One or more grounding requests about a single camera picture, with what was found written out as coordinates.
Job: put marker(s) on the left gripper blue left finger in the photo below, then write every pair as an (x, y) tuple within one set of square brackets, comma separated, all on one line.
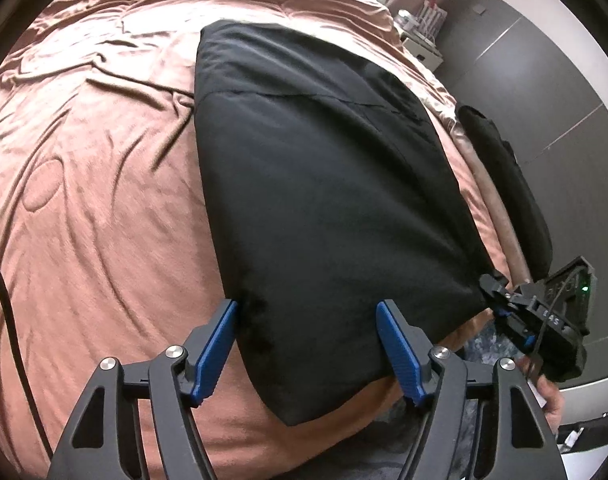
[(206, 352)]

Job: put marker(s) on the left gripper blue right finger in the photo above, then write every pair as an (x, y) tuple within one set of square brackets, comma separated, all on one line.
[(408, 350)]

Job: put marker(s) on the black polo shirt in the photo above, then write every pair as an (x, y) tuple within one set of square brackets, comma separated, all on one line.
[(327, 191)]

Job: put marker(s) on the person right hand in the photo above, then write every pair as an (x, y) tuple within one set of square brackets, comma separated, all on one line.
[(547, 394)]

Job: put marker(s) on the black garment on bed edge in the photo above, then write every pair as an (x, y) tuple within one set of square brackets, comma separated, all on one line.
[(498, 158)]

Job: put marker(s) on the brown satin duvet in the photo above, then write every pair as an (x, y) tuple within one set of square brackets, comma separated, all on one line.
[(104, 239)]

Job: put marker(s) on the white bedside cabinet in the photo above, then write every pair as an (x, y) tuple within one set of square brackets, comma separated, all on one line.
[(429, 56)]

